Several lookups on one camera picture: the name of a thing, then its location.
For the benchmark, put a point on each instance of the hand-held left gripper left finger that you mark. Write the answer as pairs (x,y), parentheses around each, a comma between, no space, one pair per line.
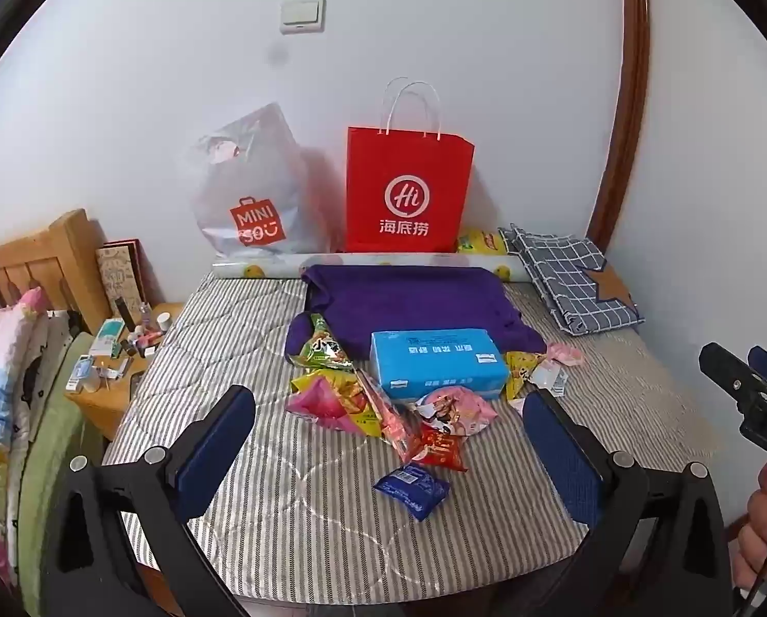
(219,443)

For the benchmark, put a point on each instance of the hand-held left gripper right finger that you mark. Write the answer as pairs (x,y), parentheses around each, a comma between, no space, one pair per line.
(560,456)

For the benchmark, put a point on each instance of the pale pink flower packet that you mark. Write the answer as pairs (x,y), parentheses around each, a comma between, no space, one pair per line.
(566,355)

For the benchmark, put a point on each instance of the pink cartoon snack packet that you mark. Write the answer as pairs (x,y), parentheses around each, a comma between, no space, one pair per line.
(457,411)

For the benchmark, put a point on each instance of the red snack packet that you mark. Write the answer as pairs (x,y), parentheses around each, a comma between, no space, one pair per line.
(444,450)

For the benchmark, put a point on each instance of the pink and yellow snack packet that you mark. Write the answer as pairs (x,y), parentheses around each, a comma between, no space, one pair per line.
(328,402)

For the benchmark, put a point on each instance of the green snack packet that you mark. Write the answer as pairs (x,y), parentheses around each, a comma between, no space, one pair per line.
(322,350)

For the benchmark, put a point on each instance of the striped long snack packet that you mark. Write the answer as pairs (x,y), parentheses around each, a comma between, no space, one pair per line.
(389,421)

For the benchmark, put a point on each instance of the purple towel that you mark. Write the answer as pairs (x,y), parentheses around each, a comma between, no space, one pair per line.
(415,302)

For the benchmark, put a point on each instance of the person's right hand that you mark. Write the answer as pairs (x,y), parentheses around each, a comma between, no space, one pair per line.
(753,527)

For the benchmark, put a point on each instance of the small white packet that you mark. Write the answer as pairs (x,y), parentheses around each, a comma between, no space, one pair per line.
(548,378)

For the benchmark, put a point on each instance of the striped bed mattress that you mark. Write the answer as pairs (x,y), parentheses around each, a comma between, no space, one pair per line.
(261,527)

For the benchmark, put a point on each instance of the wooden nightstand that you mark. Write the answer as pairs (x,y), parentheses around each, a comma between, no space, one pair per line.
(110,405)

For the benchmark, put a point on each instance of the cluster of small cosmetic bottles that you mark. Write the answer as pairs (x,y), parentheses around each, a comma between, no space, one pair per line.
(142,334)

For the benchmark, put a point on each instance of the blue snack packet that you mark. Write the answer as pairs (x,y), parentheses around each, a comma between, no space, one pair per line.
(412,488)

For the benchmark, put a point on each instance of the blue tissue pack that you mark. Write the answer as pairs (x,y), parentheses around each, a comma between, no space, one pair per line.
(438,363)

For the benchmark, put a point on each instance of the small white box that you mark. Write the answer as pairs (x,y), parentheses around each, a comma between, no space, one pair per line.
(80,373)

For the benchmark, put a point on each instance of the grey checked folded cloth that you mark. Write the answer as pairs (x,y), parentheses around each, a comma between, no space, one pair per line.
(570,283)

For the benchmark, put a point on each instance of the green blanket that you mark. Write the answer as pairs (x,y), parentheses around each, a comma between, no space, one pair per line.
(45,463)

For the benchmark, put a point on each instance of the fruit print paper roll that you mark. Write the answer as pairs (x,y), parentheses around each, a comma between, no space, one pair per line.
(261,267)

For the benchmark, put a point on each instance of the white black printed pillow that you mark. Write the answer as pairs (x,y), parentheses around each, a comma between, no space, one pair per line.
(58,347)

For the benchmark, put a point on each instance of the brown patterned book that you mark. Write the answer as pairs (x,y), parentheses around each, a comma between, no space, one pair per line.
(123,276)

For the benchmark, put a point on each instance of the pink and blue printed pillow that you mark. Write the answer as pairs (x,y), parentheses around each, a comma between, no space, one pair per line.
(0,411)

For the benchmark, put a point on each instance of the yellow packet green stripe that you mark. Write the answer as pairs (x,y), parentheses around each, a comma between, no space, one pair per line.
(481,242)

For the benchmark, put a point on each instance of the white plastic bag orange logo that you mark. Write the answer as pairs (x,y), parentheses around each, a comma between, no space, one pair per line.
(254,193)

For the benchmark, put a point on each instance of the wooden headboard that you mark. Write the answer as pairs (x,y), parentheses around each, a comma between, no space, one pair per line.
(36,263)

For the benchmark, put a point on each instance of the red paper bag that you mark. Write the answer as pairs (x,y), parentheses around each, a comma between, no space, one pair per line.
(409,193)

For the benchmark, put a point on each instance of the brown wooden door frame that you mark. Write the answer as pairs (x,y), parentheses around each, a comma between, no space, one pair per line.
(627,96)

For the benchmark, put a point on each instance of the white light switch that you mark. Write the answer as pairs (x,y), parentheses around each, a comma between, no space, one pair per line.
(302,15)

